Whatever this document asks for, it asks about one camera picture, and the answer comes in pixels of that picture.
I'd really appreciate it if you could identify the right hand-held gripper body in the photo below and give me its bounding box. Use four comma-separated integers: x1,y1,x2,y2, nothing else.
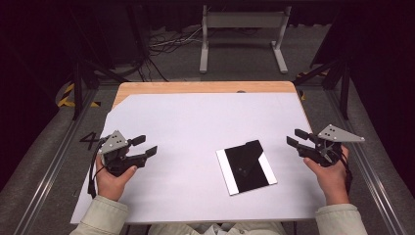
296,123,366,168

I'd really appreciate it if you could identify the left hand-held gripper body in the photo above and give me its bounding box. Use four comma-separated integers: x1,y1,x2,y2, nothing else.
97,130,148,178

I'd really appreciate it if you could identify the black felt cloth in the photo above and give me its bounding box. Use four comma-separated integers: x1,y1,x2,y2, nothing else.
224,139,270,194

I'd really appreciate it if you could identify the person's left hand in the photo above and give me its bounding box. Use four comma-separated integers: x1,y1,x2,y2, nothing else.
95,148,139,202

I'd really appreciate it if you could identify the person's right hand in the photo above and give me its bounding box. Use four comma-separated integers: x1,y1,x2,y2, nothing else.
302,145,350,206

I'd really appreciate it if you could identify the yellow black striped tape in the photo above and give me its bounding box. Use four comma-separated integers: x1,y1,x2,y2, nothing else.
57,82,101,109
296,70,327,102

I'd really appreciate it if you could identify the black tripod stand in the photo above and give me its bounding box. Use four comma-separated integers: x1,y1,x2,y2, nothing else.
69,48,131,121
293,58,352,121

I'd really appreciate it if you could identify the large white sheet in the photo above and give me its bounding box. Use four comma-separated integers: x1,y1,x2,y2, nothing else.
69,92,327,225

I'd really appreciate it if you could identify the black curtain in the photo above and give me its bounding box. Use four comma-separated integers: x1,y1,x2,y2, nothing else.
339,0,415,197
0,0,79,192

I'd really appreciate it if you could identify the white flat board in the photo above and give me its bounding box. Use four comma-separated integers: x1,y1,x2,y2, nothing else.
215,148,278,197

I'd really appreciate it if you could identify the person's torso in pale jacket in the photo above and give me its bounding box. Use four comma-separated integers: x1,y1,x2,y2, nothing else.
148,221,288,235

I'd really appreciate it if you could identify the grey metal stand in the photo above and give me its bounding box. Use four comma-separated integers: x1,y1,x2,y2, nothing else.
199,4,292,74

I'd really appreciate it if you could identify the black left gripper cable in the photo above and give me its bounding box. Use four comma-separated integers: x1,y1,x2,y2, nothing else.
87,140,109,200

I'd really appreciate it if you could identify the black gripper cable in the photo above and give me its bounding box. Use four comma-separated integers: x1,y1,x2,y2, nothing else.
87,140,109,200
339,146,354,196

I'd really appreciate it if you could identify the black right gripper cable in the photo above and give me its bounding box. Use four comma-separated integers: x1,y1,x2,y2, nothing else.
339,146,354,196

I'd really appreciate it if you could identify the aluminium floor rail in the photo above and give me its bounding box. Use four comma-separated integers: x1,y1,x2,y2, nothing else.
13,87,99,235
326,87,409,235

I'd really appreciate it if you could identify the wooden table with black frame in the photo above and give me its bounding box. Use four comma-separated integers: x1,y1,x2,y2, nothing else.
112,80,314,131

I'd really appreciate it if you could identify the bundle of floor cables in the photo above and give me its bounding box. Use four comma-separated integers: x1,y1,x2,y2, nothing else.
148,25,204,82

